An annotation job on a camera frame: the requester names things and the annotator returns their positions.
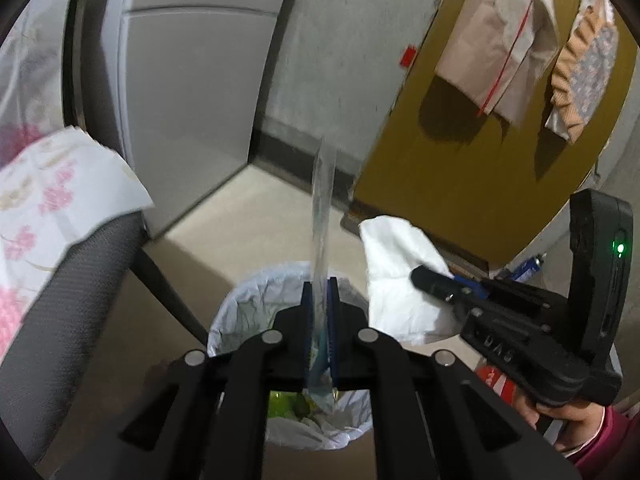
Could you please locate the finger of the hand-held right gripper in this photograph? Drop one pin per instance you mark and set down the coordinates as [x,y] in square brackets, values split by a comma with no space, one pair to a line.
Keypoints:
[435,285]
[505,292]

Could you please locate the person's right hand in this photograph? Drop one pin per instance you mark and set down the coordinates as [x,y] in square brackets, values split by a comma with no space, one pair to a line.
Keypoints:
[580,422]

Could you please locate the grey mesh office chair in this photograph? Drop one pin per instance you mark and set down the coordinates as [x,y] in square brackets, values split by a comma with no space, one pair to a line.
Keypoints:
[75,310]

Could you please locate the clear plastic wrapper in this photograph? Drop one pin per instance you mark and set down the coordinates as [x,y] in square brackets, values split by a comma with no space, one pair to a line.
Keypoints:
[322,210]

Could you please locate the person's right forearm pink sleeve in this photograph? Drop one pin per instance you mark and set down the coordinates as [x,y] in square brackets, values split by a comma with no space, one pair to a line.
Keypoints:
[610,445]

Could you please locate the silver refrigerator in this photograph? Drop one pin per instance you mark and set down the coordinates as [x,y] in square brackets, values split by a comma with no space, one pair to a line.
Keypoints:
[190,85]

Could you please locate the red packet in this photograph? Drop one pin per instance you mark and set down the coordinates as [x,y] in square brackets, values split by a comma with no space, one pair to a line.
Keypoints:
[495,380]

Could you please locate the red door sticker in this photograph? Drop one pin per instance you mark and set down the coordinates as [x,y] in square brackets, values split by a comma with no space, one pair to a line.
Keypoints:
[409,56]

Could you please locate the white tissue paper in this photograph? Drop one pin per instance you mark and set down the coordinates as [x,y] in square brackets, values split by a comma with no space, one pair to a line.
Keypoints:
[395,270]

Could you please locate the patterned hanging cloth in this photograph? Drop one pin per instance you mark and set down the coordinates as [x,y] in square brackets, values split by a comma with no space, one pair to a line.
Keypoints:
[590,60]

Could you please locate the floral printed cloth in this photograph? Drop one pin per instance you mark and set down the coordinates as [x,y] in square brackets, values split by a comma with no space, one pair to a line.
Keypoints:
[60,195]

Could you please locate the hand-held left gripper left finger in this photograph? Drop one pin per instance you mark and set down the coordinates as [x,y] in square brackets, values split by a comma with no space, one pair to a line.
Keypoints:
[309,330]

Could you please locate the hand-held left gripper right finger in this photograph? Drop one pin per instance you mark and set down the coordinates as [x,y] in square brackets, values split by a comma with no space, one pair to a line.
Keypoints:
[332,330]

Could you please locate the waste bin with white liner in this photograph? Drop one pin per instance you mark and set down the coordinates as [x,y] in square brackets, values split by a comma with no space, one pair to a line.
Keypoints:
[240,305]

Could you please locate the yellow brown wooden door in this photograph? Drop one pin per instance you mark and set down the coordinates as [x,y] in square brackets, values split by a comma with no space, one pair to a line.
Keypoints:
[450,160]

